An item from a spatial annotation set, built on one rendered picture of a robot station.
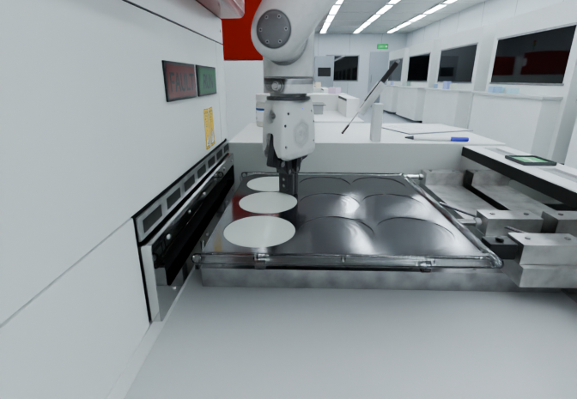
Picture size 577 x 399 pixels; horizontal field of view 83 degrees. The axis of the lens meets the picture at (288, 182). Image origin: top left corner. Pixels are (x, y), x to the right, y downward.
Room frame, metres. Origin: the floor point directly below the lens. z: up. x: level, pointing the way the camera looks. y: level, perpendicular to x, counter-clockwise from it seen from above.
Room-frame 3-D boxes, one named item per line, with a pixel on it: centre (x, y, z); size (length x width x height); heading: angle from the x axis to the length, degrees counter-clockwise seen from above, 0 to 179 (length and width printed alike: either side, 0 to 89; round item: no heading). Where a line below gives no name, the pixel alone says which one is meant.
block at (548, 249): (0.38, -0.33, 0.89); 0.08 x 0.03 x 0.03; 88
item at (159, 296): (0.52, 0.14, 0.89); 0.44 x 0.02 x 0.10; 178
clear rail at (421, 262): (0.34, -0.07, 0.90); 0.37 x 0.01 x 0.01; 88
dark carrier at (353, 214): (0.52, -0.07, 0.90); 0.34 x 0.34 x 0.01; 88
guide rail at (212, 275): (0.40, -0.13, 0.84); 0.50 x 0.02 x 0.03; 88
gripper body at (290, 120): (0.58, 0.00, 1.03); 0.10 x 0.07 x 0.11; 143
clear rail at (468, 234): (0.52, -0.25, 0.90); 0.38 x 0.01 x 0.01; 178
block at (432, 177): (0.70, -0.34, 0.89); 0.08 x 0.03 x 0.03; 88
